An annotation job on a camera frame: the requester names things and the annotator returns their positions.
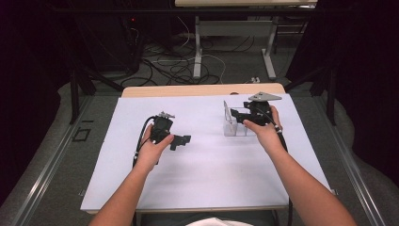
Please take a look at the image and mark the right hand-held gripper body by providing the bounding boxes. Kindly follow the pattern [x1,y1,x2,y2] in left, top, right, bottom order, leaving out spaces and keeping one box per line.
[244,91,283,126]

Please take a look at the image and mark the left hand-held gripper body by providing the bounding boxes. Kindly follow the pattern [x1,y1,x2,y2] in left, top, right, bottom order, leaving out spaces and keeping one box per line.
[150,111,177,145]

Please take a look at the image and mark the clear acrylic organizer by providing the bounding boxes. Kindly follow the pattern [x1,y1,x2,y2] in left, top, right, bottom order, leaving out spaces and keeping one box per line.
[223,100,257,137]

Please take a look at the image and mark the person's right hand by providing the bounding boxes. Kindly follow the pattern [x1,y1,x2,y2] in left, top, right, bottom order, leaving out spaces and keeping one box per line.
[243,105,285,155]

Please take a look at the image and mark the person's left hand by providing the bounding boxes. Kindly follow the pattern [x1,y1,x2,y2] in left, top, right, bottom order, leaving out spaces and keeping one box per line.
[135,123,175,173]

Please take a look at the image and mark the white table cover sheet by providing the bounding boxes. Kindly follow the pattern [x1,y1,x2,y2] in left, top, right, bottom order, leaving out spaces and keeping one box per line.
[80,93,332,212]

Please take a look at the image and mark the wooden table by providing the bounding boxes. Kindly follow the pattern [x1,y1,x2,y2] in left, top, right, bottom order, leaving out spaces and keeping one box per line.
[84,82,290,215]

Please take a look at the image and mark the black metal stand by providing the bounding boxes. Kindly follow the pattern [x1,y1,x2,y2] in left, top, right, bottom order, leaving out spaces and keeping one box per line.
[283,60,337,127]
[69,64,124,125]

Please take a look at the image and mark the black square floor socket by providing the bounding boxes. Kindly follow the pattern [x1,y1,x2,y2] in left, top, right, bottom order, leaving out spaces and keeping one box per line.
[72,127,92,143]

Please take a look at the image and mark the person's white shirt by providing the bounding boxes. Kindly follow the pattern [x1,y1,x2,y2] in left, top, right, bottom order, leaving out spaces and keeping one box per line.
[184,217,256,226]

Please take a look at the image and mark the black computer case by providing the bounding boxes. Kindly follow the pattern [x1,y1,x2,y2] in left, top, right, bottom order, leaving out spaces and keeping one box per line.
[71,12,143,73]

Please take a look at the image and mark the dark curtain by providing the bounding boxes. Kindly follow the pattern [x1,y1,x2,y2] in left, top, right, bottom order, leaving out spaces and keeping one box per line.
[285,0,399,187]
[0,0,73,206]

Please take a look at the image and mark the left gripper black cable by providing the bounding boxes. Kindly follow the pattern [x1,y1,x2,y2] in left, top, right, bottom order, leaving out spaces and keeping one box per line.
[131,115,158,169]

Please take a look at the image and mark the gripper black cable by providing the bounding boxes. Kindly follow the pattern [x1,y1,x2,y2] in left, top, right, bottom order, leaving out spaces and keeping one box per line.
[131,115,158,169]
[254,106,295,226]

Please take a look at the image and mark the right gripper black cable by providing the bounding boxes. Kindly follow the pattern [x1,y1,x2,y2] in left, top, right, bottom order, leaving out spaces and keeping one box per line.
[254,106,295,226]

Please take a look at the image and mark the white floor cable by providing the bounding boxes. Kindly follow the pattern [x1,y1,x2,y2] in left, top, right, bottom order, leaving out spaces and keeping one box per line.
[177,15,228,85]

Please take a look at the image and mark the tangle of black floor cables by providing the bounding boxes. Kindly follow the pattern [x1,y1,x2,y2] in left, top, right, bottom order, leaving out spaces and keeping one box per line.
[120,34,221,88]

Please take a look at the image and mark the white metal-frame desk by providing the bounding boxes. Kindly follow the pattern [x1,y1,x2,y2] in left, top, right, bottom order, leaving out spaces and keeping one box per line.
[174,0,318,81]

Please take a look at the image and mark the aluminium floor rail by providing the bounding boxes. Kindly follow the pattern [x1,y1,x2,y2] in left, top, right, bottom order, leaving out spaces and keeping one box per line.
[313,93,388,226]
[11,95,94,226]

